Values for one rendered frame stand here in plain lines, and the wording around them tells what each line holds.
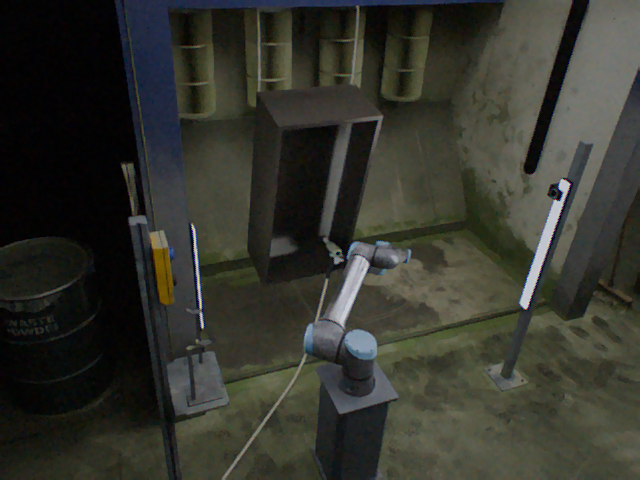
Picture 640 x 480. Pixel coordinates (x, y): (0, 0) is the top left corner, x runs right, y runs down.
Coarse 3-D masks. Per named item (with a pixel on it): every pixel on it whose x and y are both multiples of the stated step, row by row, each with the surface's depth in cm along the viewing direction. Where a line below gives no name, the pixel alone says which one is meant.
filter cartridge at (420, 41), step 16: (400, 16) 398; (416, 16) 395; (400, 32) 403; (416, 32) 401; (400, 48) 408; (416, 48) 407; (384, 64) 426; (400, 64) 414; (416, 64) 414; (384, 80) 429; (400, 80) 420; (416, 80) 422; (384, 96) 433; (400, 96) 428; (416, 96) 430
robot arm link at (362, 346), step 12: (348, 336) 246; (360, 336) 247; (372, 336) 249; (348, 348) 242; (360, 348) 241; (372, 348) 242; (336, 360) 247; (348, 360) 244; (360, 360) 242; (372, 360) 245; (348, 372) 249; (360, 372) 246; (372, 372) 251
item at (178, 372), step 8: (184, 360) 246; (216, 360) 247; (168, 368) 242; (176, 368) 242; (184, 368) 242; (216, 368) 243; (176, 376) 238; (184, 376) 238; (176, 384) 234; (184, 384) 235; (176, 392) 231; (184, 392) 231; (224, 392) 232; (176, 400) 227; (184, 400) 227; (216, 400) 228; (224, 400) 228; (176, 408) 224; (184, 408) 224; (192, 408) 224; (200, 408) 224; (176, 416) 221
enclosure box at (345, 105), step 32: (256, 96) 290; (288, 96) 290; (320, 96) 294; (352, 96) 299; (256, 128) 301; (288, 128) 270; (320, 128) 323; (352, 128) 323; (256, 160) 312; (288, 160) 330; (320, 160) 340; (352, 160) 331; (256, 192) 324; (288, 192) 349; (320, 192) 360; (352, 192) 339; (256, 224) 337; (288, 224) 370; (320, 224) 382; (352, 224) 344; (256, 256) 351; (288, 256) 372; (320, 256) 376
